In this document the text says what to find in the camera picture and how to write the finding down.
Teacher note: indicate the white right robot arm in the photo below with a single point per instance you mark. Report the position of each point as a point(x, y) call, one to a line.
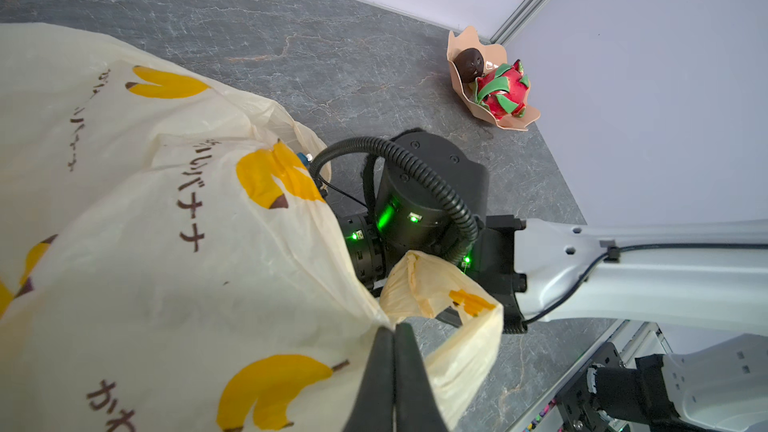
point(422, 193)

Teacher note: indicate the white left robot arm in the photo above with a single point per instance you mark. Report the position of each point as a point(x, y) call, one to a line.
point(720, 388)

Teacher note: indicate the red green dragon fruit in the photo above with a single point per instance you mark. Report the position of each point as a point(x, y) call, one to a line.
point(504, 91)

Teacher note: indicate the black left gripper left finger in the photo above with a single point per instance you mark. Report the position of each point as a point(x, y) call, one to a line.
point(373, 410)

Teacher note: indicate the banana print plastic bag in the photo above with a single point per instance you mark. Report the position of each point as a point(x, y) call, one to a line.
point(168, 264)

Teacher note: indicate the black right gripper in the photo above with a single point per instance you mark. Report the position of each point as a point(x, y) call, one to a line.
point(366, 251)

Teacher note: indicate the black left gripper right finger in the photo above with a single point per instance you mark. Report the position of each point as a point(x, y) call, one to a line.
point(414, 403)

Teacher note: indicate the peach wavy fruit plate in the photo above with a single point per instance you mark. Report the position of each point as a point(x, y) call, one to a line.
point(494, 55)

